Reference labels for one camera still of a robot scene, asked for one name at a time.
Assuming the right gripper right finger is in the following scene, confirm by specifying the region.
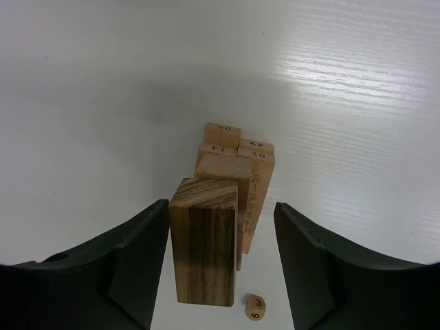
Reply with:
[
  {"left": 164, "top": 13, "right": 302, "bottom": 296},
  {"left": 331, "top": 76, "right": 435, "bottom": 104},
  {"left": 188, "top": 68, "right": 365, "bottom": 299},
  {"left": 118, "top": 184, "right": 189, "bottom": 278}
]
[{"left": 274, "top": 203, "right": 439, "bottom": 329}]

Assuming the printed light wood block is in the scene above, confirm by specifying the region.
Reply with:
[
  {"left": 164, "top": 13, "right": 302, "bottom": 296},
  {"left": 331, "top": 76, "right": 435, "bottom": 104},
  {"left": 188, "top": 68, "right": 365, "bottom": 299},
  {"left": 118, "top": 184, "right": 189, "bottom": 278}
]
[{"left": 239, "top": 138, "right": 274, "bottom": 155}]

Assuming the dark striped wood block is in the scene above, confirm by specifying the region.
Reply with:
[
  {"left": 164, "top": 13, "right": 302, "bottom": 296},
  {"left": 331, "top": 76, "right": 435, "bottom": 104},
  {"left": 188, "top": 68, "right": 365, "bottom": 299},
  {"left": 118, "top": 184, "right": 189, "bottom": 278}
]
[{"left": 168, "top": 178, "right": 238, "bottom": 307}]

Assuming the small wooden cylinder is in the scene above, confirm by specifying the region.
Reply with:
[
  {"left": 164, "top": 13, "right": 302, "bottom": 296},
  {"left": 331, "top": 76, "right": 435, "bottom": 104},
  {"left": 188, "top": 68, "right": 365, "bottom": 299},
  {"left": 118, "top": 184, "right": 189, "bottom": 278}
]
[{"left": 245, "top": 295, "right": 266, "bottom": 321}]

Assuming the small wood block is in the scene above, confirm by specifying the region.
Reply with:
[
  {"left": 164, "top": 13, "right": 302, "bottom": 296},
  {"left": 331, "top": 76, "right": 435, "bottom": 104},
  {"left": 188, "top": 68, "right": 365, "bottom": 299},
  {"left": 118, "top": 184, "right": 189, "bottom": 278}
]
[{"left": 195, "top": 154, "right": 252, "bottom": 271}]

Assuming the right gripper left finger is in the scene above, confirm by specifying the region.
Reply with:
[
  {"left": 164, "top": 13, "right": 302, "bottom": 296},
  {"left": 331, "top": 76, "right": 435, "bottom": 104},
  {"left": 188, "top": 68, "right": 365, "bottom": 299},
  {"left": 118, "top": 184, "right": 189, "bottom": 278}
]
[{"left": 1, "top": 199, "right": 169, "bottom": 329}]

